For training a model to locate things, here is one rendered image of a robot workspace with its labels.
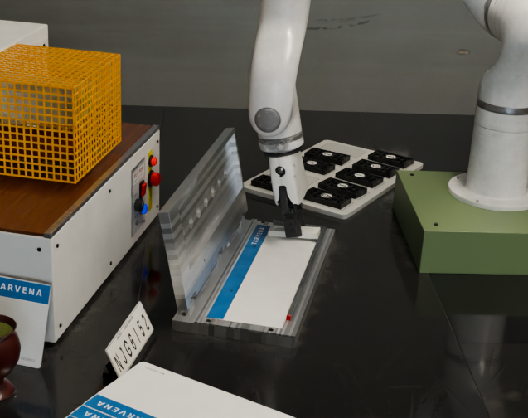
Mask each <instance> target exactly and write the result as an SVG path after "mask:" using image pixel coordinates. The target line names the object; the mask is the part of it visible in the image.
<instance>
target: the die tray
mask: <svg viewBox="0 0 528 418"><path fill-rule="evenodd" d="M311 148H320V149H325V150H328V151H333V152H336V153H344V154H347V155H351V156H350V160H349V161H348V162H346V163H344V164H343V165H342V166H340V165H336V164H335V165H336V166H335V170H333V171H331V172H329V173H328V174H326V175H322V174H318V173H313V172H309V171H307V170H305V174H306V179H307V183H308V189H309V188H311V187H315V188H318V183H319V182H321V181H323V180H325V179H327V178H329V177H333V178H335V175H336V173H337V172H339V171H341V170H342V169H343V168H352V164H353V163H355V162H357V161H359V160H361V159H362V158H363V159H366V160H369V159H368V154H370V153H373V152H375V151H372V150H369V149H365V148H359V147H356V146H352V145H349V144H345V143H338V142H335V141H331V140H323V141H321V143H318V144H316V145H314V146H312V147H311ZM311 148H308V149H306V150H304V151H302V152H301V154H302V156H304V153H306V152H307V151H308V150H309V149H311ZM422 168H423V164H422V163H421V162H417V161H414V163H413V164H411V165H410V166H408V167H407V168H405V169H403V168H400V170H408V171H419V170H420V169H422ZM262 174H264V175H268V176H270V169H268V170H266V171H265V172H263V173H261V174H259V175H257V176H255V177H252V178H251V179H249V180H248V181H246V182H244V187H245V192H248V193H251V194H254V195H257V196H261V197H266V198H269V199H272V200H274V194H273V192H272V191H269V190H266V189H263V188H260V187H255V186H251V180H253V179H255V178H257V177H258V176H260V175H262ZM270 177H271V176H270ZM395 178H396V175H394V176H393V177H391V178H386V177H384V180H383V182H382V183H381V184H380V185H378V186H376V187H373V188H370V187H366V188H367V193H366V194H365V195H363V196H361V197H358V198H357V199H353V198H352V199H351V203H350V204H349V205H347V206H346V207H343V208H342V209H341V210H340V209H336V208H334V207H328V206H325V205H322V204H319V203H316V202H310V201H308V200H304V199H303V200H302V204H303V208H304V209H308V210H310V211H315V212H319V213H322V214H325V215H328V216H333V217H336V218H339V219H347V218H348V217H350V216H352V215H353V214H355V213H356V212H358V211H359V210H360V209H362V208H363V207H365V206H367V205H368V204H370V203H371V202H373V201H374V200H375V199H377V198H378V197H380V196H382V195H383V194H385V193H386V192H388V191H389V190H390V189H392V188H393V187H395ZM336 179H339V178H336ZM339 180H341V179H339ZM342 181H344V182H347V181H345V180H342ZM349 183H352V184H356V183H353V182H349ZM356 185H358V186H361V187H365V186H362V185H359V184H356Z"/></svg>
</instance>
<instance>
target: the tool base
mask: <svg viewBox="0 0 528 418"><path fill-rule="evenodd" d="M245 215H246V214H245V213H242V214H241V216H242V220H241V222H240V224H239V225H238V227H237V228H236V231H237V234H236V236H235V238H234V240H233V241H232V242H231V244H230V246H229V247H228V248H226V247H227V246H228V244H227V245H226V247H225V249H224V250H223V251H219V253H218V256H219V259H218V261H217V262H216V264H215V265H214V267H213V269H212V271H211V273H212V276H211V278H210V280H209V282H208V283H207V285H206V287H205V288H204V290H203V292H202V293H200V292H201V289H200V291H199V292H198V294H197V296H192V297H191V299H190V302H191V306H190V308H189V309H188V310H180V311H178V310H177V313H176V314H175V316H174V317H173V319H172V330H174V331H179V332H185V333H196V334H201V335H207V336H213V337H219V338H229V339H235V340H241V341H246V342H252V343H263V344H268V345H274V346H280V347H286V348H295V346H296V343H297V341H298V337H299V334H300V333H301V330H302V327H303V324H304V321H305V318H306V317H307V314H308V310H309V308H310V305H311V302H312V299H313V296H314V294H315V292H316V289H317V286H318V283H319V280H320V279H321V276H322V272H323V270H324V267H325V264H326V263H327V258H328V256H329V254H330V251H331V248H332V245H333V242H334V240H335V232H336V230H335V229H329V228H327V230H326V233H325V236H324V237H323V240H322V244H321V245H320V248H319V250H318V253H317V256H316V258H315V260H314V263H313V265H312V268H311V271H310V273H309V276H308V279H307V281H306V284H305V285H304V288H303V292H302V294H301V296H300V299H299V301H298V304H297V307H296V309H295V311H294V313H293V316H292V319H291V321H289V320H285V323H284V325H283V327H282V328H272V329H273V331H269V329H270V327H264V326H258V325H252V324H247V323H236V322H230V321H224V320H218V319H212V318H206V315H207V313H208V311H209V310H210V308H211V305H212V304H213V302H214V301H215V299H216V296H217V295H218V293H219V292H220V289H221V287H222V286H223V284H224V283H225V280H226V279H227V277H228V275H229V273H230V271H231V270H232V268H233V266H234V264H235V262H236V261H237V259H238V257H239V255H240V253H241V251H242V250H243V248H244V247H245V244H246V242H247V240H248V239H249V237H250V235H251V233H252V231H253V230H254V228H255V226H256V225H258V224H260V225H267V226H271V225H273V223H272V222H265V223H261V221H257V219H252V220H246V219H245ZM207 319H209V320H210V322H207V321H206V320H207Z"/></svg>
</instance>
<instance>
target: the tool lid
mask: <svg viewBox="0 0 528 418"><path fill-rule="evenodd" d="M247 210H248V207H247V201H246V196H245V187H244V182H243V177H242V172H241V166H240V157H239V152H238V147H237V142H236V137H235V128H225V130H224V131H223V132H222V134H221V135H220V136H219V138H218V139H217V140H216V141H215V142H214V143H213V144H212V146H211V147H210V148H209V150H208V151H207V152H206V154H205V155H204V156H203V157H202V159H201V160H200V161H199V163H198V164H197V165H196V166H195V167H194V168H193V169H192V171H191V172H190V173H189V175H188V176H187V177H186V179H185V180H184V181H183V182H182V184H181V185H180V186H179V188H178V189H177V190H176V191H175V192H174V193H173V194H172V196H171V197H170V198H169V200H168V201H167V203H166V204H165V205H164V206H163V208H162V209H161V210H160V212H159V213H158V215H159V219H160V223H161V228H162V235H163V240H164V245H165V249H166V253H167V261H168V265H169V270H170V274H171V278H172V286H173V290H174V294H175V299H176V303H177V310H178V311H180V310H188V309H189V308H190V306H191V302H190V299H191V297H192V296H197V294H198V292H199V291H200V289H201V292H200V293H202V292H203V290H204V288H205V287H206V285H207V283H208V282H209V280H210V278H211V276H212V273H211V271H212V269H213V267H214V265H215V264H216V262H217V261H218V259H219V256H218V253H219V251H223V250H224V249H225V247H226V245H227V244H228V246H227V247H226V248H228V247H229V246H230V244H231V242H232V241H233V240H234V238H235V236H236V234H237V231H236V228H237V227H238V225H239V224H240V222H241V220H242V216H241V214H242V213H246V212H247Z"/></svg>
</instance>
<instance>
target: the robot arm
mask: <svg viewBox="0 0 528 418"><path fill-rule="evenodd" d="M462 1H463V3H464V4H465V5H466V7H467V9H468V10H469V12H470V13H471V14H472V16H473V17H474V18H475V20H476V21H477V23H478V24H479V25H480V26H481V27H482V28H483V29H484V30H485V31H486V32H487V33H488V34H490V35H491V36H493V37H494V38H496V39H497V40H498V41H501V52H500V55H499V56H498V58H497V61H496V62H495V64H494V65H493V66H492V67H491V68H490V69H489V70H487V71H486V72H485V73H484V74H483V75H482V78H481V79H480V83H479V86H478V92H477V104H476V110H475V117H474V124H473V131H472V142H471V149H470V155H469V162H468V169H467V173H462V174H459V175H457V176H455V177H452V178H451V179H450V180H449V183H448V191H449V193H450V194H451V195H452V196H453V197H455V198H456V199H458V200H459V201H461V202H464V203H466V204H468V205H471V206H474V207H479V208H483V209H487V210H493V211H525V210H528V0H462ZM310 2H311V0H261V4H260V15H259V26H258V31H257V35H256V39H255V44H254V52H253V58H252V65H251V68H250V69H249V70H248V78H249V121H250V123H251V126H252V127H253V129H254V130H255V131H256V132H257V133H258V137H259V146H260V149H261V150H262V151H263V153H264V156H266V157H269V168H270V176H271V183H272V188H273V194H274V201H275V204H276V205H277V206H280V205H281V213H282V215H283V225H284V230H285V235H286V237H287V238H289V237H301V236H302V229H301V226H306V225H305V219H304V214H303V209H301V208H303V204H302V200H303V198H304V196H305V194H306V192H307V189H308V183H307V179H306V174H305V170H304V166H303V158H302V154H301V150H302V148H303V143H304V140H303V130H302V125H301V119H300V113H299V107H298V97H297V91H296V85H295V83H296V78H297V73H298V65H299V61H300V56H301V52H302V48H303V41H304V37H305V33H306V30H307V24H308V15H309V8H310Z"/></svg>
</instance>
